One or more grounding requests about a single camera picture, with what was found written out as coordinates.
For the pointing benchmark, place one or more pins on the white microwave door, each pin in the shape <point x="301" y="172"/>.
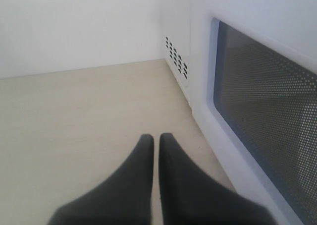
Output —
<point x="254" y="96"/>

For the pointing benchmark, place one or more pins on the white Midea microwave oven body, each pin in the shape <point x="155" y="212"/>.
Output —
<point x="176" y="29"/>

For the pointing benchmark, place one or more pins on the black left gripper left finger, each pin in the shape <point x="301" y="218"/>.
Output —
<point x="122" y="199"/>

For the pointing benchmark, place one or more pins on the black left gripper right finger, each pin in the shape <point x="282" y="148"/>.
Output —
<point x="191" y="197"/>

